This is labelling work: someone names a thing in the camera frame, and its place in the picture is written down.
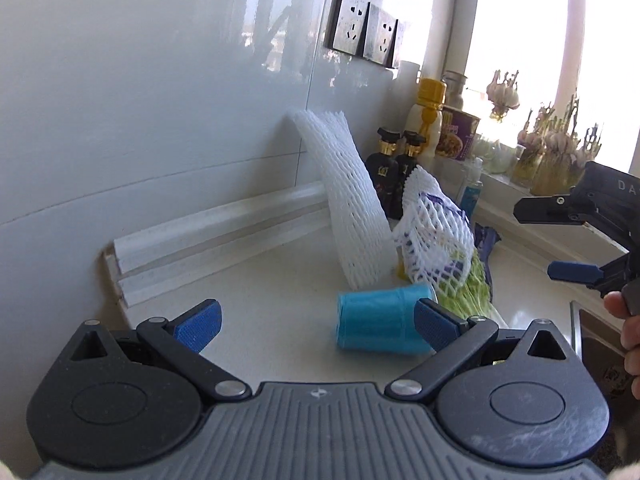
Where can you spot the grey wall socket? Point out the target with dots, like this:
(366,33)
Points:
(350,22)
(380,35)

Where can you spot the dark sauce bottle gold cap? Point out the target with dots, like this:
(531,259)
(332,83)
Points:
(412,152)
(382,170)

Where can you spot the purple instant noodle cup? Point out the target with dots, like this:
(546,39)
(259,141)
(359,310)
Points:
(455,135)

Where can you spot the metal jar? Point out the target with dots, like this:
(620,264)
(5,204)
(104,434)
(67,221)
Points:
(455,87)

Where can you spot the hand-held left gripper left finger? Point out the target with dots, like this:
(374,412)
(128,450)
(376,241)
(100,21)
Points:
(200,327)

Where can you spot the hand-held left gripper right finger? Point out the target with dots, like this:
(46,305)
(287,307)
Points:
(435,327)

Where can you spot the clear bottle blue label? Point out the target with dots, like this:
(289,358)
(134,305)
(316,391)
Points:
(470,195)

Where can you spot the green leafy vegetable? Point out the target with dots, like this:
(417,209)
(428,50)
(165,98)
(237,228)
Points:
(475,285)

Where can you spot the white purple plastic packet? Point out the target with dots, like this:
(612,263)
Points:
(450,225)

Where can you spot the dark blue snack packet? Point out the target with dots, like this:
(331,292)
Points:
(487,240)

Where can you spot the small white foam net sleeve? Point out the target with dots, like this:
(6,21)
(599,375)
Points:
(425,200)

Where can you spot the sprouting garlic cluster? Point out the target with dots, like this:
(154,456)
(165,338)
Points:
(555,145)

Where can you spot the white stone trim strip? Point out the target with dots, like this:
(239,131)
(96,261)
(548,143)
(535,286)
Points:
(220,260)

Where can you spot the white container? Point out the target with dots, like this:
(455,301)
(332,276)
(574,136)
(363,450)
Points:
(410,77)

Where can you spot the person's right hand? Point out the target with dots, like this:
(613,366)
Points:
(612,305)

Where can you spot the blue plastic bag roll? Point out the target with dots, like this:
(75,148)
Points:
(375,320)

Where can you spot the steel sink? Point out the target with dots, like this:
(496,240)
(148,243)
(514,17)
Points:
(595,350)

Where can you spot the hanging garlic bunch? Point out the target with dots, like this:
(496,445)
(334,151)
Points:
(502,92)

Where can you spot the white bottle yellow cap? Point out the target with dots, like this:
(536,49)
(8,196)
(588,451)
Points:
(430,92)

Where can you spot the large white foam net sleeve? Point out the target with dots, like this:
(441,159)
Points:
(345,200)

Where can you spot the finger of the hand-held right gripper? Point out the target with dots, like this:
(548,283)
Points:
(575,272)
(550,210)

